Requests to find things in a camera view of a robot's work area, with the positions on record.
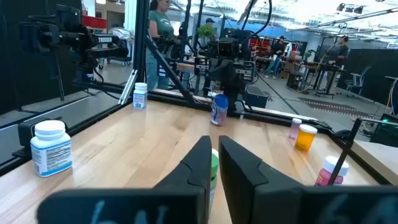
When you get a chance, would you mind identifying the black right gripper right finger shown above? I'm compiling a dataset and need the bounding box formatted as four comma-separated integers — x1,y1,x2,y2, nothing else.
218,134,398,224

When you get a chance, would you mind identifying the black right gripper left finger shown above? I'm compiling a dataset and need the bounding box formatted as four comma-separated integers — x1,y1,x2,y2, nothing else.
36,135,213,224

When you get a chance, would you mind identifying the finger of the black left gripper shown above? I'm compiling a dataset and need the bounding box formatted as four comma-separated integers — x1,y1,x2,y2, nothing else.
227,67,239,94
216,67,228,94

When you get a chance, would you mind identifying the blue-capped Tums bottle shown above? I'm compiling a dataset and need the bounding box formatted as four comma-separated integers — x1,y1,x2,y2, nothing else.
210,93,229,127

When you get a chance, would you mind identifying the green-capped clear bottle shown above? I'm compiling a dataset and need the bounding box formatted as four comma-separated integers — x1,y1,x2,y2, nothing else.
208,148,220,215

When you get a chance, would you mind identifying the pink bottle white cap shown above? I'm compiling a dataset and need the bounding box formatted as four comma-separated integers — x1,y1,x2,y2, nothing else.
314,155,350,187

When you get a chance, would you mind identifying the white melatonin bottle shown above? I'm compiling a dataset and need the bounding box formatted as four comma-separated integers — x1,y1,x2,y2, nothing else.
30,119,73,178
132,82,149,111

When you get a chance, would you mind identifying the orange pill bottle white cap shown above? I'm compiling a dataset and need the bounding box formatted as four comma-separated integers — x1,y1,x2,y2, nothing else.
294,124,318,152

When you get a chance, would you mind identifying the small pale pink bottle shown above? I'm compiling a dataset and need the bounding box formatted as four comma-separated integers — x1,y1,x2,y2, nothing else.
288,118,303,140

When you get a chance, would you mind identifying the dark computer tower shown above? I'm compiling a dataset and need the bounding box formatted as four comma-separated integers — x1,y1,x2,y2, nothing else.
245,85,269,109

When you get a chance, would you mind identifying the green leafy potted plant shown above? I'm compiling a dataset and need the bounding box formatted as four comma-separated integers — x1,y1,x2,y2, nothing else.
198,24,216,40

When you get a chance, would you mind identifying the black standing desk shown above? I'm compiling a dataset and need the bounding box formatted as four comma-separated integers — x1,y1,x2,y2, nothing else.
306,60,348,97

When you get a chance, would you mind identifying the red cabinet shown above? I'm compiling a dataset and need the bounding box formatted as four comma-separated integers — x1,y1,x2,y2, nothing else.
82,14,108,30

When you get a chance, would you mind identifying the grey office chair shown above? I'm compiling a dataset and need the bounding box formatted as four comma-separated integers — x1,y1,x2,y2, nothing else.
344,65,371,96

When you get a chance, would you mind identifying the black partition panel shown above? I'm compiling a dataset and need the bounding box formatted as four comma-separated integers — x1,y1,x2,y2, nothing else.
0,0,82,114
337,48,398,106

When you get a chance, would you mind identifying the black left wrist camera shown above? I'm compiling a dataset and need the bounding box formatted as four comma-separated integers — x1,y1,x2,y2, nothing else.
216,37,240,59

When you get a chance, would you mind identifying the wooden shelf black metal frame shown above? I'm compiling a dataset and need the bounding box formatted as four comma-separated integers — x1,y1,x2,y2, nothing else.
328,117,398,187

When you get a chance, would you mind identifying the black camera box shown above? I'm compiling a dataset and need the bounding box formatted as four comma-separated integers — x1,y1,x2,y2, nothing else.
12,117,68,158

